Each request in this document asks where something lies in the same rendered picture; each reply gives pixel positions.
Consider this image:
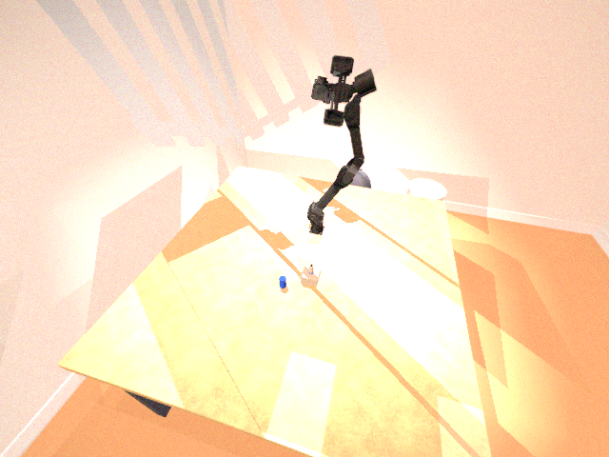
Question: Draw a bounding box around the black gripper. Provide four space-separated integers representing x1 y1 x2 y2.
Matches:
324 54 354 128

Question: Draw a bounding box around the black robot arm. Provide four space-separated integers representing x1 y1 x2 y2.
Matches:
307 69 378 235

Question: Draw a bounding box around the beige square block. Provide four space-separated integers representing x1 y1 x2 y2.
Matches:
301 265 321 287

